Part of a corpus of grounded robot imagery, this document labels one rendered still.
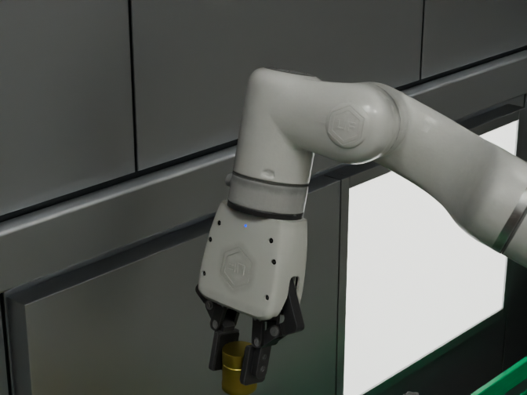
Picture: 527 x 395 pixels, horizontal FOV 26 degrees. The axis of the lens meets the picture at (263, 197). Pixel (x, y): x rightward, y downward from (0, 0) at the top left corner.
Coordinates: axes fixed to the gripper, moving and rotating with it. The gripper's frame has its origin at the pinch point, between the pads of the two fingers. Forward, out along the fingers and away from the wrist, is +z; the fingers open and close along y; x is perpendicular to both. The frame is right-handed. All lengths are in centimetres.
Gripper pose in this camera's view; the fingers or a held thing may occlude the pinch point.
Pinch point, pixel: (239, 356)
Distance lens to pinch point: 114.5
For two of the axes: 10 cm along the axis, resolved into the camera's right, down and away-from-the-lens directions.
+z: -1.7, 9.7, 1.6
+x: 6.4, -0.2, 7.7
